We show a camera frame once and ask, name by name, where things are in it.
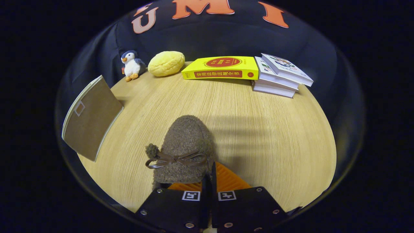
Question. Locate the brown fuzzy shoe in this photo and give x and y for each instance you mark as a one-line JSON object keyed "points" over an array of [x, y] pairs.
{"points": [[186, 139]]}

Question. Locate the blue white penguin plush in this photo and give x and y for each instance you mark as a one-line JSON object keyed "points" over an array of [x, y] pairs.
{"points": [[132, 66]]}

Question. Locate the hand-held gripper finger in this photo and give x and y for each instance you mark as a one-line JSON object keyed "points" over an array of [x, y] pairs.
{"points": [[205, 184], [213, 181]]}

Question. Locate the white book colourful cover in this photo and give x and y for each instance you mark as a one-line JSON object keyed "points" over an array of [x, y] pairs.
{"points": [[286, 68]]}

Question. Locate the yellow bread-shaped plush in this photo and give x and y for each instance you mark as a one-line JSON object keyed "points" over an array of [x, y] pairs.
{"points": [[166, 63]]}

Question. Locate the yellow book red emblem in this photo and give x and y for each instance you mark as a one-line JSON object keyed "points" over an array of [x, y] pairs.
{"points": [[223, 68]]}

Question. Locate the white book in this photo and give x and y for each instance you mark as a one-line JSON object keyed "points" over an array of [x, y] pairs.
{"points": [[275, 81], [273, 90]]}

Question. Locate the beige fabric storage box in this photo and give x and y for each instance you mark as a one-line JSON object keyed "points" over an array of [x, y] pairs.
{"points": [[92, 119]]}

